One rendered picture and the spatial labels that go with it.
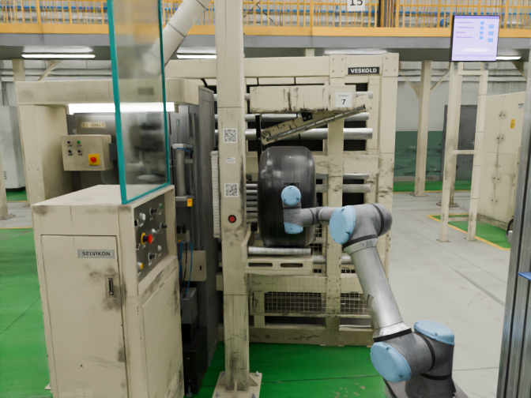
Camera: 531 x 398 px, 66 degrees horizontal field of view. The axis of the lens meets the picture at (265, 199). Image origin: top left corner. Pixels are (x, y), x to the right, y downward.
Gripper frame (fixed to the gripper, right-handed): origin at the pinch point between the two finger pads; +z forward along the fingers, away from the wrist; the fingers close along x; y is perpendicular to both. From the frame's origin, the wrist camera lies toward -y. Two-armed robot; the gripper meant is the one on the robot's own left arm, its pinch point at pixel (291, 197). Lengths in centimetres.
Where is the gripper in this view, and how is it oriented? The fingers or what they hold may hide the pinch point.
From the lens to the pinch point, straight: 198.4
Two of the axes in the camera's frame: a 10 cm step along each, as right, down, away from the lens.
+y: 0.0, -10.0, -0.5
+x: -10.0, -0.1, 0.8
